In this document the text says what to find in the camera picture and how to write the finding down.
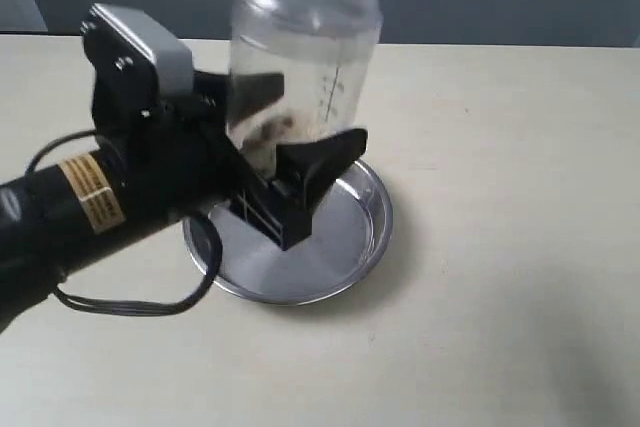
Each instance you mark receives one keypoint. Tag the round stainless steel plate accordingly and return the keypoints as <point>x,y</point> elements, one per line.
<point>351,232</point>

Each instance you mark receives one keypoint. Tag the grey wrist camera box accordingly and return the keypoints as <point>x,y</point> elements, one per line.
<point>139,59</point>

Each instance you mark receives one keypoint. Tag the clear plastic shaker bottle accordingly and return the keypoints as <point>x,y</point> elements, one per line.
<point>322,47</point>

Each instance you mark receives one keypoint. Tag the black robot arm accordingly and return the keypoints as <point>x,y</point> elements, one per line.
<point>51,222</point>

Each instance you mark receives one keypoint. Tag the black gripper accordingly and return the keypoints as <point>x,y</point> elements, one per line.
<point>168,156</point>

